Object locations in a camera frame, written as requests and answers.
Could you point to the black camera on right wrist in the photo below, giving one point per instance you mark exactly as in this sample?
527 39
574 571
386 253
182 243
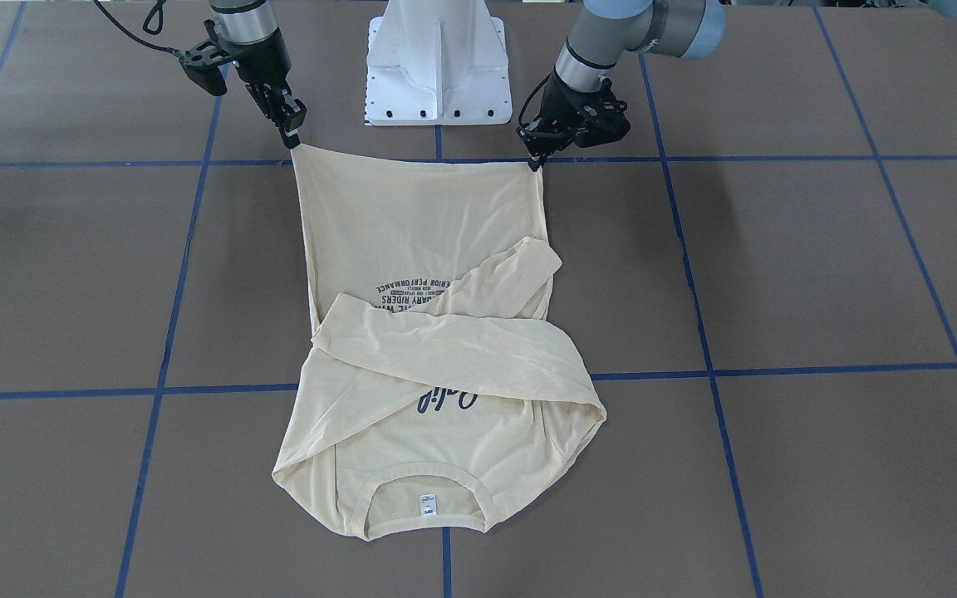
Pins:
202 63

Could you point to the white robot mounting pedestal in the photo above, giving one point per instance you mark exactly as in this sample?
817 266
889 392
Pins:
437 63

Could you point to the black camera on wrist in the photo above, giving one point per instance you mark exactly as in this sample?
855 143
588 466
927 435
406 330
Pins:
202 63
603 116

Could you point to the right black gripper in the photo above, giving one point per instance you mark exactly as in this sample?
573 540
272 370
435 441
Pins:
259 61

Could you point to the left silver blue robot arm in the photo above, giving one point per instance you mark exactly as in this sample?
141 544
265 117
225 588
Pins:
682 29

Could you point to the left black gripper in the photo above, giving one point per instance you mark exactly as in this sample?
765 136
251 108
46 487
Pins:
562 100

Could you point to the cream long-sleeve graphic shirt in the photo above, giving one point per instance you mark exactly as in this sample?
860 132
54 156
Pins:
435 392

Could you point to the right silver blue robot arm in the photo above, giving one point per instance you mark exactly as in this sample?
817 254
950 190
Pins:
249 33

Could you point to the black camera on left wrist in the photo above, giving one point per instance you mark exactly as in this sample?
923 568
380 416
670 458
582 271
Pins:
603 116

